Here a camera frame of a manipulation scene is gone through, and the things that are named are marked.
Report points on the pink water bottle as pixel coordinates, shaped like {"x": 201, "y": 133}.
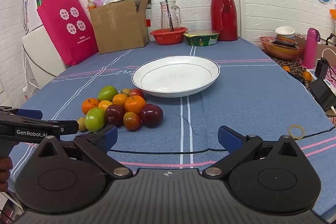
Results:
{"x": 312, "y": 39}

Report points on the red apple small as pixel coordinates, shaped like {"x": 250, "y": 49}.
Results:
{"x": 137, "y": 92}

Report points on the black power adapter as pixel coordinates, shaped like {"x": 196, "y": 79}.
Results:
{"x": 323, "y": 95}

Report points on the large orange with stem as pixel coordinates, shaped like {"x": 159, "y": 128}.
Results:
{"x": 134, "y": 104}

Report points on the green instant noodle bowl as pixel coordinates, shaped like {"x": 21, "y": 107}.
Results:
{"x": 201, "y": 38}

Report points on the white appliance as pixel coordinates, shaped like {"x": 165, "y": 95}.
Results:
{"x": 42, "y": 55}

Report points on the cardboard box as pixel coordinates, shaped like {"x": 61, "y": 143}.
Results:
{"x": 120, "y": 26}

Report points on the yellow rubber band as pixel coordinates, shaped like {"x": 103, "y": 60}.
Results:
{"x": 296, "y": 132}

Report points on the dark red plum large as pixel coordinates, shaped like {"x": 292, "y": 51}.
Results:
{"x": 151, "y": 115}

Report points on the red plastic basket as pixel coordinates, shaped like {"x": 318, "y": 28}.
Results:
{"x": 166, "y": 37}

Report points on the orange mandarin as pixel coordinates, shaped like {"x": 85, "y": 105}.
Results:
{"x": 88, "y": 104}
{"x": 119, "y": 99}

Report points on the glass pitcher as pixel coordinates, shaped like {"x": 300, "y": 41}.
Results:
{"x": 170, "y": 15}

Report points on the red-yellow plum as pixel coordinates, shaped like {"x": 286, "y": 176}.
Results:
{"x": 132, "y": 121}

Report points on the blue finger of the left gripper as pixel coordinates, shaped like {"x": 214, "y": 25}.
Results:
{"x": 35, "y": 114}

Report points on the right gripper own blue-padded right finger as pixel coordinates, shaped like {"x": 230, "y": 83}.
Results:
{"x": 240, "y": 149}

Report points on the green mango-shaped fruit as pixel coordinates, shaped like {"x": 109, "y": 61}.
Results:
{"x": 107, "y": 93}

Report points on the green apple round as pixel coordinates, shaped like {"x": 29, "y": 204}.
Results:
{"x": 95, "y": 119}

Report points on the white ceramic plate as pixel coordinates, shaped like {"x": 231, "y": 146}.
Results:
{"x": 176, "y": 76}

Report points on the person's left hand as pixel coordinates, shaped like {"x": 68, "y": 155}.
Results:
{"x": 6, "y": 166}

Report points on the pink tote bag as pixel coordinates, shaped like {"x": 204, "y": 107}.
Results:
{"x": 69, "y": 29}

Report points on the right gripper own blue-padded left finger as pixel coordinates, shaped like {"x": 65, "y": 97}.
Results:
{"x": 95, "y": 147}

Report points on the yellow orange small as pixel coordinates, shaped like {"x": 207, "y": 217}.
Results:
{"x": 104, "y": 104}

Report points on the orange woven bowl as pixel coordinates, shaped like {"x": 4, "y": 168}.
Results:
{"x": 280, "y": 52}

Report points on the red thermos jug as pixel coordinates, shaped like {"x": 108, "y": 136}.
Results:
{"x": 224, "y": 19}

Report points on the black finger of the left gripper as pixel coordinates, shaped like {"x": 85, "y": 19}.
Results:
{"x": 68, "y": 127}

